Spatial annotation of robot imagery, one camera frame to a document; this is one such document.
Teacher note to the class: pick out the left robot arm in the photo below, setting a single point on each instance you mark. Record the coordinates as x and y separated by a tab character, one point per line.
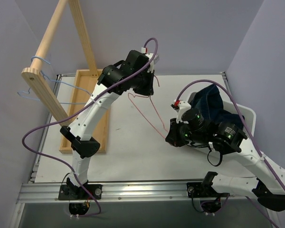
136	73

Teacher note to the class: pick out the white plastic basket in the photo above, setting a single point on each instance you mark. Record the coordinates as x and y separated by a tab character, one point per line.
250	119

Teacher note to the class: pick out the dark blue denim skirt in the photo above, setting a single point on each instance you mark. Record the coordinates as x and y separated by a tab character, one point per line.
209	102

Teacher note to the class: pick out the wooden clothes rack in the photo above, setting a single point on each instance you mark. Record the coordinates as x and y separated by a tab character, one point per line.
86	78

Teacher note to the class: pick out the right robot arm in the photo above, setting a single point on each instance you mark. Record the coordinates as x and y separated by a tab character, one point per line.
267	184

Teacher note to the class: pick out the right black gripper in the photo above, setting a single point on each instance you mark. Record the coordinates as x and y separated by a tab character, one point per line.
174	137

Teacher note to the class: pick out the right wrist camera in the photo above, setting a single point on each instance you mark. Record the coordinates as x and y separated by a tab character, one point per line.
180	106

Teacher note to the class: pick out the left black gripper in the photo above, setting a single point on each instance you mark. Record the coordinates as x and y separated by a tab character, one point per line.
147	83

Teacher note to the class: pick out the pink wire hanger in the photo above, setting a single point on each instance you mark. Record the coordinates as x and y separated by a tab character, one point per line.
149	121

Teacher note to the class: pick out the aluminium mounting rail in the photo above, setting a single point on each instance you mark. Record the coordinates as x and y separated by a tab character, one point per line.
121	191

